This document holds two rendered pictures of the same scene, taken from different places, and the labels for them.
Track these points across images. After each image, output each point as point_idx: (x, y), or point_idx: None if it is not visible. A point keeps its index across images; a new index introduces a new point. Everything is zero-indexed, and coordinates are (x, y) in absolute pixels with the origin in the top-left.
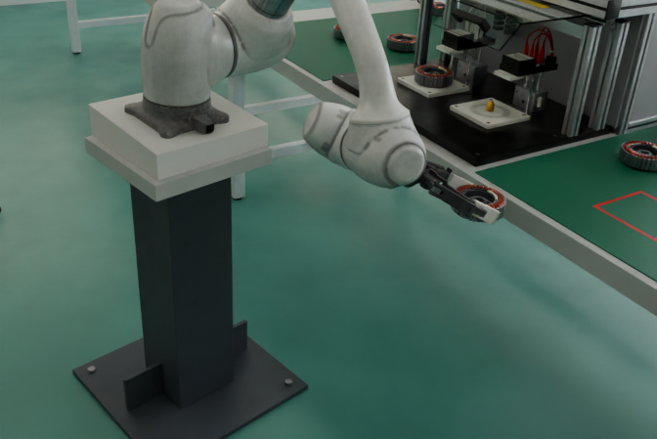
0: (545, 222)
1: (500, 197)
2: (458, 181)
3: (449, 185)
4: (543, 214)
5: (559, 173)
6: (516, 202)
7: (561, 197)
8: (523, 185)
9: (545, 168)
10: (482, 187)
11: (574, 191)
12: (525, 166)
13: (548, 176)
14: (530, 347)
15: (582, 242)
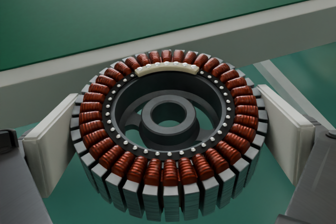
0: (235, 32)
1: (181, 58)
2: (57, 136)
3: (294, 214)
4: (206, 25)
5: None
6: (146, 49)
7: None
8: (76, 19)
9: None
10: (112, 79)
11: None
12: None
13: None
14: None
15: (319, 8)
